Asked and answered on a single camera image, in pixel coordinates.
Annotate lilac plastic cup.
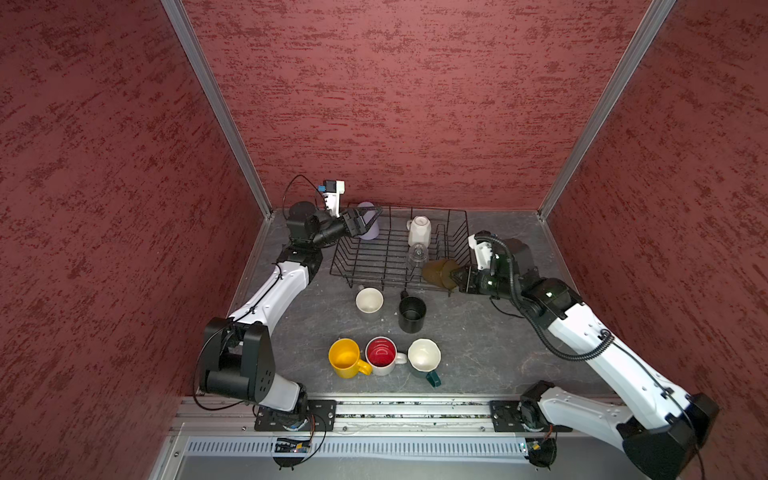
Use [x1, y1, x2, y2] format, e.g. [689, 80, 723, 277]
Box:
[357, 201, 378, 241]

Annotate aluminium corner post left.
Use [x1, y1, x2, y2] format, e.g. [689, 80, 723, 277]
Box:
[161, 0, 274, 221]

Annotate white mug red inside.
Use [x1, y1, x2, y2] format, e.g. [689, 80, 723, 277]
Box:
[365, 336, 408, 376]

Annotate aluminium corner post right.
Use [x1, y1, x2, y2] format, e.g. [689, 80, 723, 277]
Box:
[538, 0, 676, 223]

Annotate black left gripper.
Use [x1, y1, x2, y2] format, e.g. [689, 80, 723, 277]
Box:
[311, 204, 382, 248]

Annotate black corrugated cable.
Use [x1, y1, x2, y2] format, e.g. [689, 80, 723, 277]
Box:
[473, 233, 616, 362]

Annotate black mug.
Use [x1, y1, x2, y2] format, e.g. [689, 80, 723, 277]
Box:
[398, 290, 427, 334]

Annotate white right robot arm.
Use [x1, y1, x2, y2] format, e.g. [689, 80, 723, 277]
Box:
[450, 231, 720, 479]

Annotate right circuit board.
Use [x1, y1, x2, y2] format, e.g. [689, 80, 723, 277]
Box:
[525, 438, 558, 469]

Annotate white faceted mug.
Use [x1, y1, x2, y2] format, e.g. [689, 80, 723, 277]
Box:
[406, 215, 432, 247]

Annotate black wire dish rack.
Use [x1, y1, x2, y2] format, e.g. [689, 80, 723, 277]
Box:
[330, 206, 471, 294]

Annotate aluminium corner post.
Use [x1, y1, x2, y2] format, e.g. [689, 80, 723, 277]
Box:
[161, 0, 274, 221]
[538, 0, 676, 223]

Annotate olive green glass tumbler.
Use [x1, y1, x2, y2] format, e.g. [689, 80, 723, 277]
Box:
[421, 259, 461, 291]

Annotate white mug grey outside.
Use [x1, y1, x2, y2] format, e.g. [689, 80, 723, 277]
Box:
[355, 287, 384, 315]

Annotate aluminium front rail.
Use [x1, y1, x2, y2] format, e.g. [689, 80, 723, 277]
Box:
[170, 392, 631, 438]

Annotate left circuit board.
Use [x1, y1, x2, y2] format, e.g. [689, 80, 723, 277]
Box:
[272, 437, 313, 470]

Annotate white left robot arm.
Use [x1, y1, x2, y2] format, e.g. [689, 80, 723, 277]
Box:
[192, 202, 382, 430]

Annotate white mug green handle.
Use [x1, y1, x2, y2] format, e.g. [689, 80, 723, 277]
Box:
[407, 338, 442, 388]

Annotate yellow mug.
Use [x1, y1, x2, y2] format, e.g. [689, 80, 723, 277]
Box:
[328, 338, 373, 379]

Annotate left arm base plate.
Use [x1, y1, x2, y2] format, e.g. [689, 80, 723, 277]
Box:
[253, 399, 337, 434]

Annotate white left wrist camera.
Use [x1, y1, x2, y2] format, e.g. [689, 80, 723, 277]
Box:
[318, 180, 345, 218]

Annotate clear plastic cup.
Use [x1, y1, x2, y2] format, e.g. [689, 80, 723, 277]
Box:
[407, 242, 429, 269]

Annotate circuit board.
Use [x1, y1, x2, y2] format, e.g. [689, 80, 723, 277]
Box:
[525, 438, 558, 469]
[272, 437, 313, 470]

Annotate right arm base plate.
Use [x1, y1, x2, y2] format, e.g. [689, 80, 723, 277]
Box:
[489, 400, 573, 437]

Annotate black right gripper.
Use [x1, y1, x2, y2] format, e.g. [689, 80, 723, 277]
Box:
[448, 262, 519, 299]

